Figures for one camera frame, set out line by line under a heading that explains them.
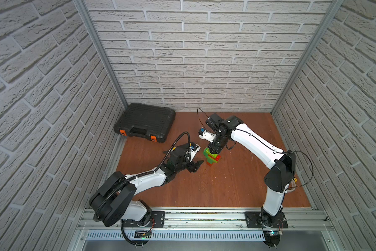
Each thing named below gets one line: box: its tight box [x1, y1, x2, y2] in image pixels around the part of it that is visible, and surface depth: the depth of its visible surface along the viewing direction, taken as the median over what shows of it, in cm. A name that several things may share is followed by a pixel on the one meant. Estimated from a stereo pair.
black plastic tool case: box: [113, 103, 176, 143], surface depth 106 cm
